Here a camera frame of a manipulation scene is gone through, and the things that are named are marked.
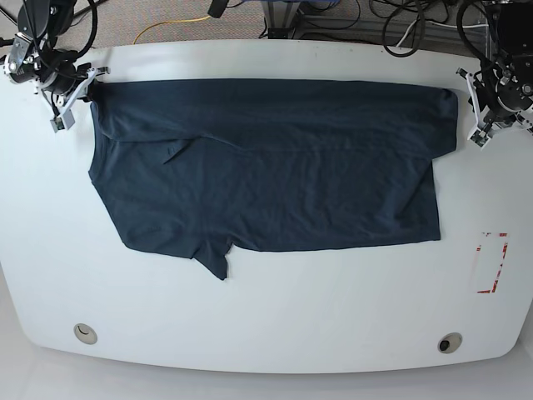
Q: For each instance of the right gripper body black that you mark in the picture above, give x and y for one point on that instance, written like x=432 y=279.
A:
x=64 y=79

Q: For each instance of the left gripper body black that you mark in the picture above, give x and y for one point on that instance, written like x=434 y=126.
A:
x=507 y=91

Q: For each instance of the dark navy T-shirt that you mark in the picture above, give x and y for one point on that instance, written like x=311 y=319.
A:
x=193 y=168

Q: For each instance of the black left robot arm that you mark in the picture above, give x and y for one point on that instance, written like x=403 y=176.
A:
x=510 y=29

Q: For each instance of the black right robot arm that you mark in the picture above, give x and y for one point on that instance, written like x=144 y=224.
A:
x=33 y=54

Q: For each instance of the red tape rectangle marking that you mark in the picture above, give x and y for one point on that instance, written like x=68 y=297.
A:
x=489 y=261

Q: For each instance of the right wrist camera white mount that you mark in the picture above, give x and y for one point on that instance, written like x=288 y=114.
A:
x=65 y=119

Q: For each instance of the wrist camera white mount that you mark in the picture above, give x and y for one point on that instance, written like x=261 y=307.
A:
x=65 y=119
x=483 y=131

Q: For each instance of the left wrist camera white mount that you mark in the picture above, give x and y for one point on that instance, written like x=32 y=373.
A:
x=483 y=131

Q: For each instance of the aluminium frame stand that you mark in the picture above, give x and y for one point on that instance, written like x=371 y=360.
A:
x=283 y=19

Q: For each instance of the left table cable grommet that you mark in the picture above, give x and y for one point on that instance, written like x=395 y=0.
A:
x=85 y=334

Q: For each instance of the table cable grommet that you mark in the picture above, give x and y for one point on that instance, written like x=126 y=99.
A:
x=85 y=334
x=450 y=343

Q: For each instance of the right table cable grommet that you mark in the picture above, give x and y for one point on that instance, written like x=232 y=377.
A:
x=450 y=343

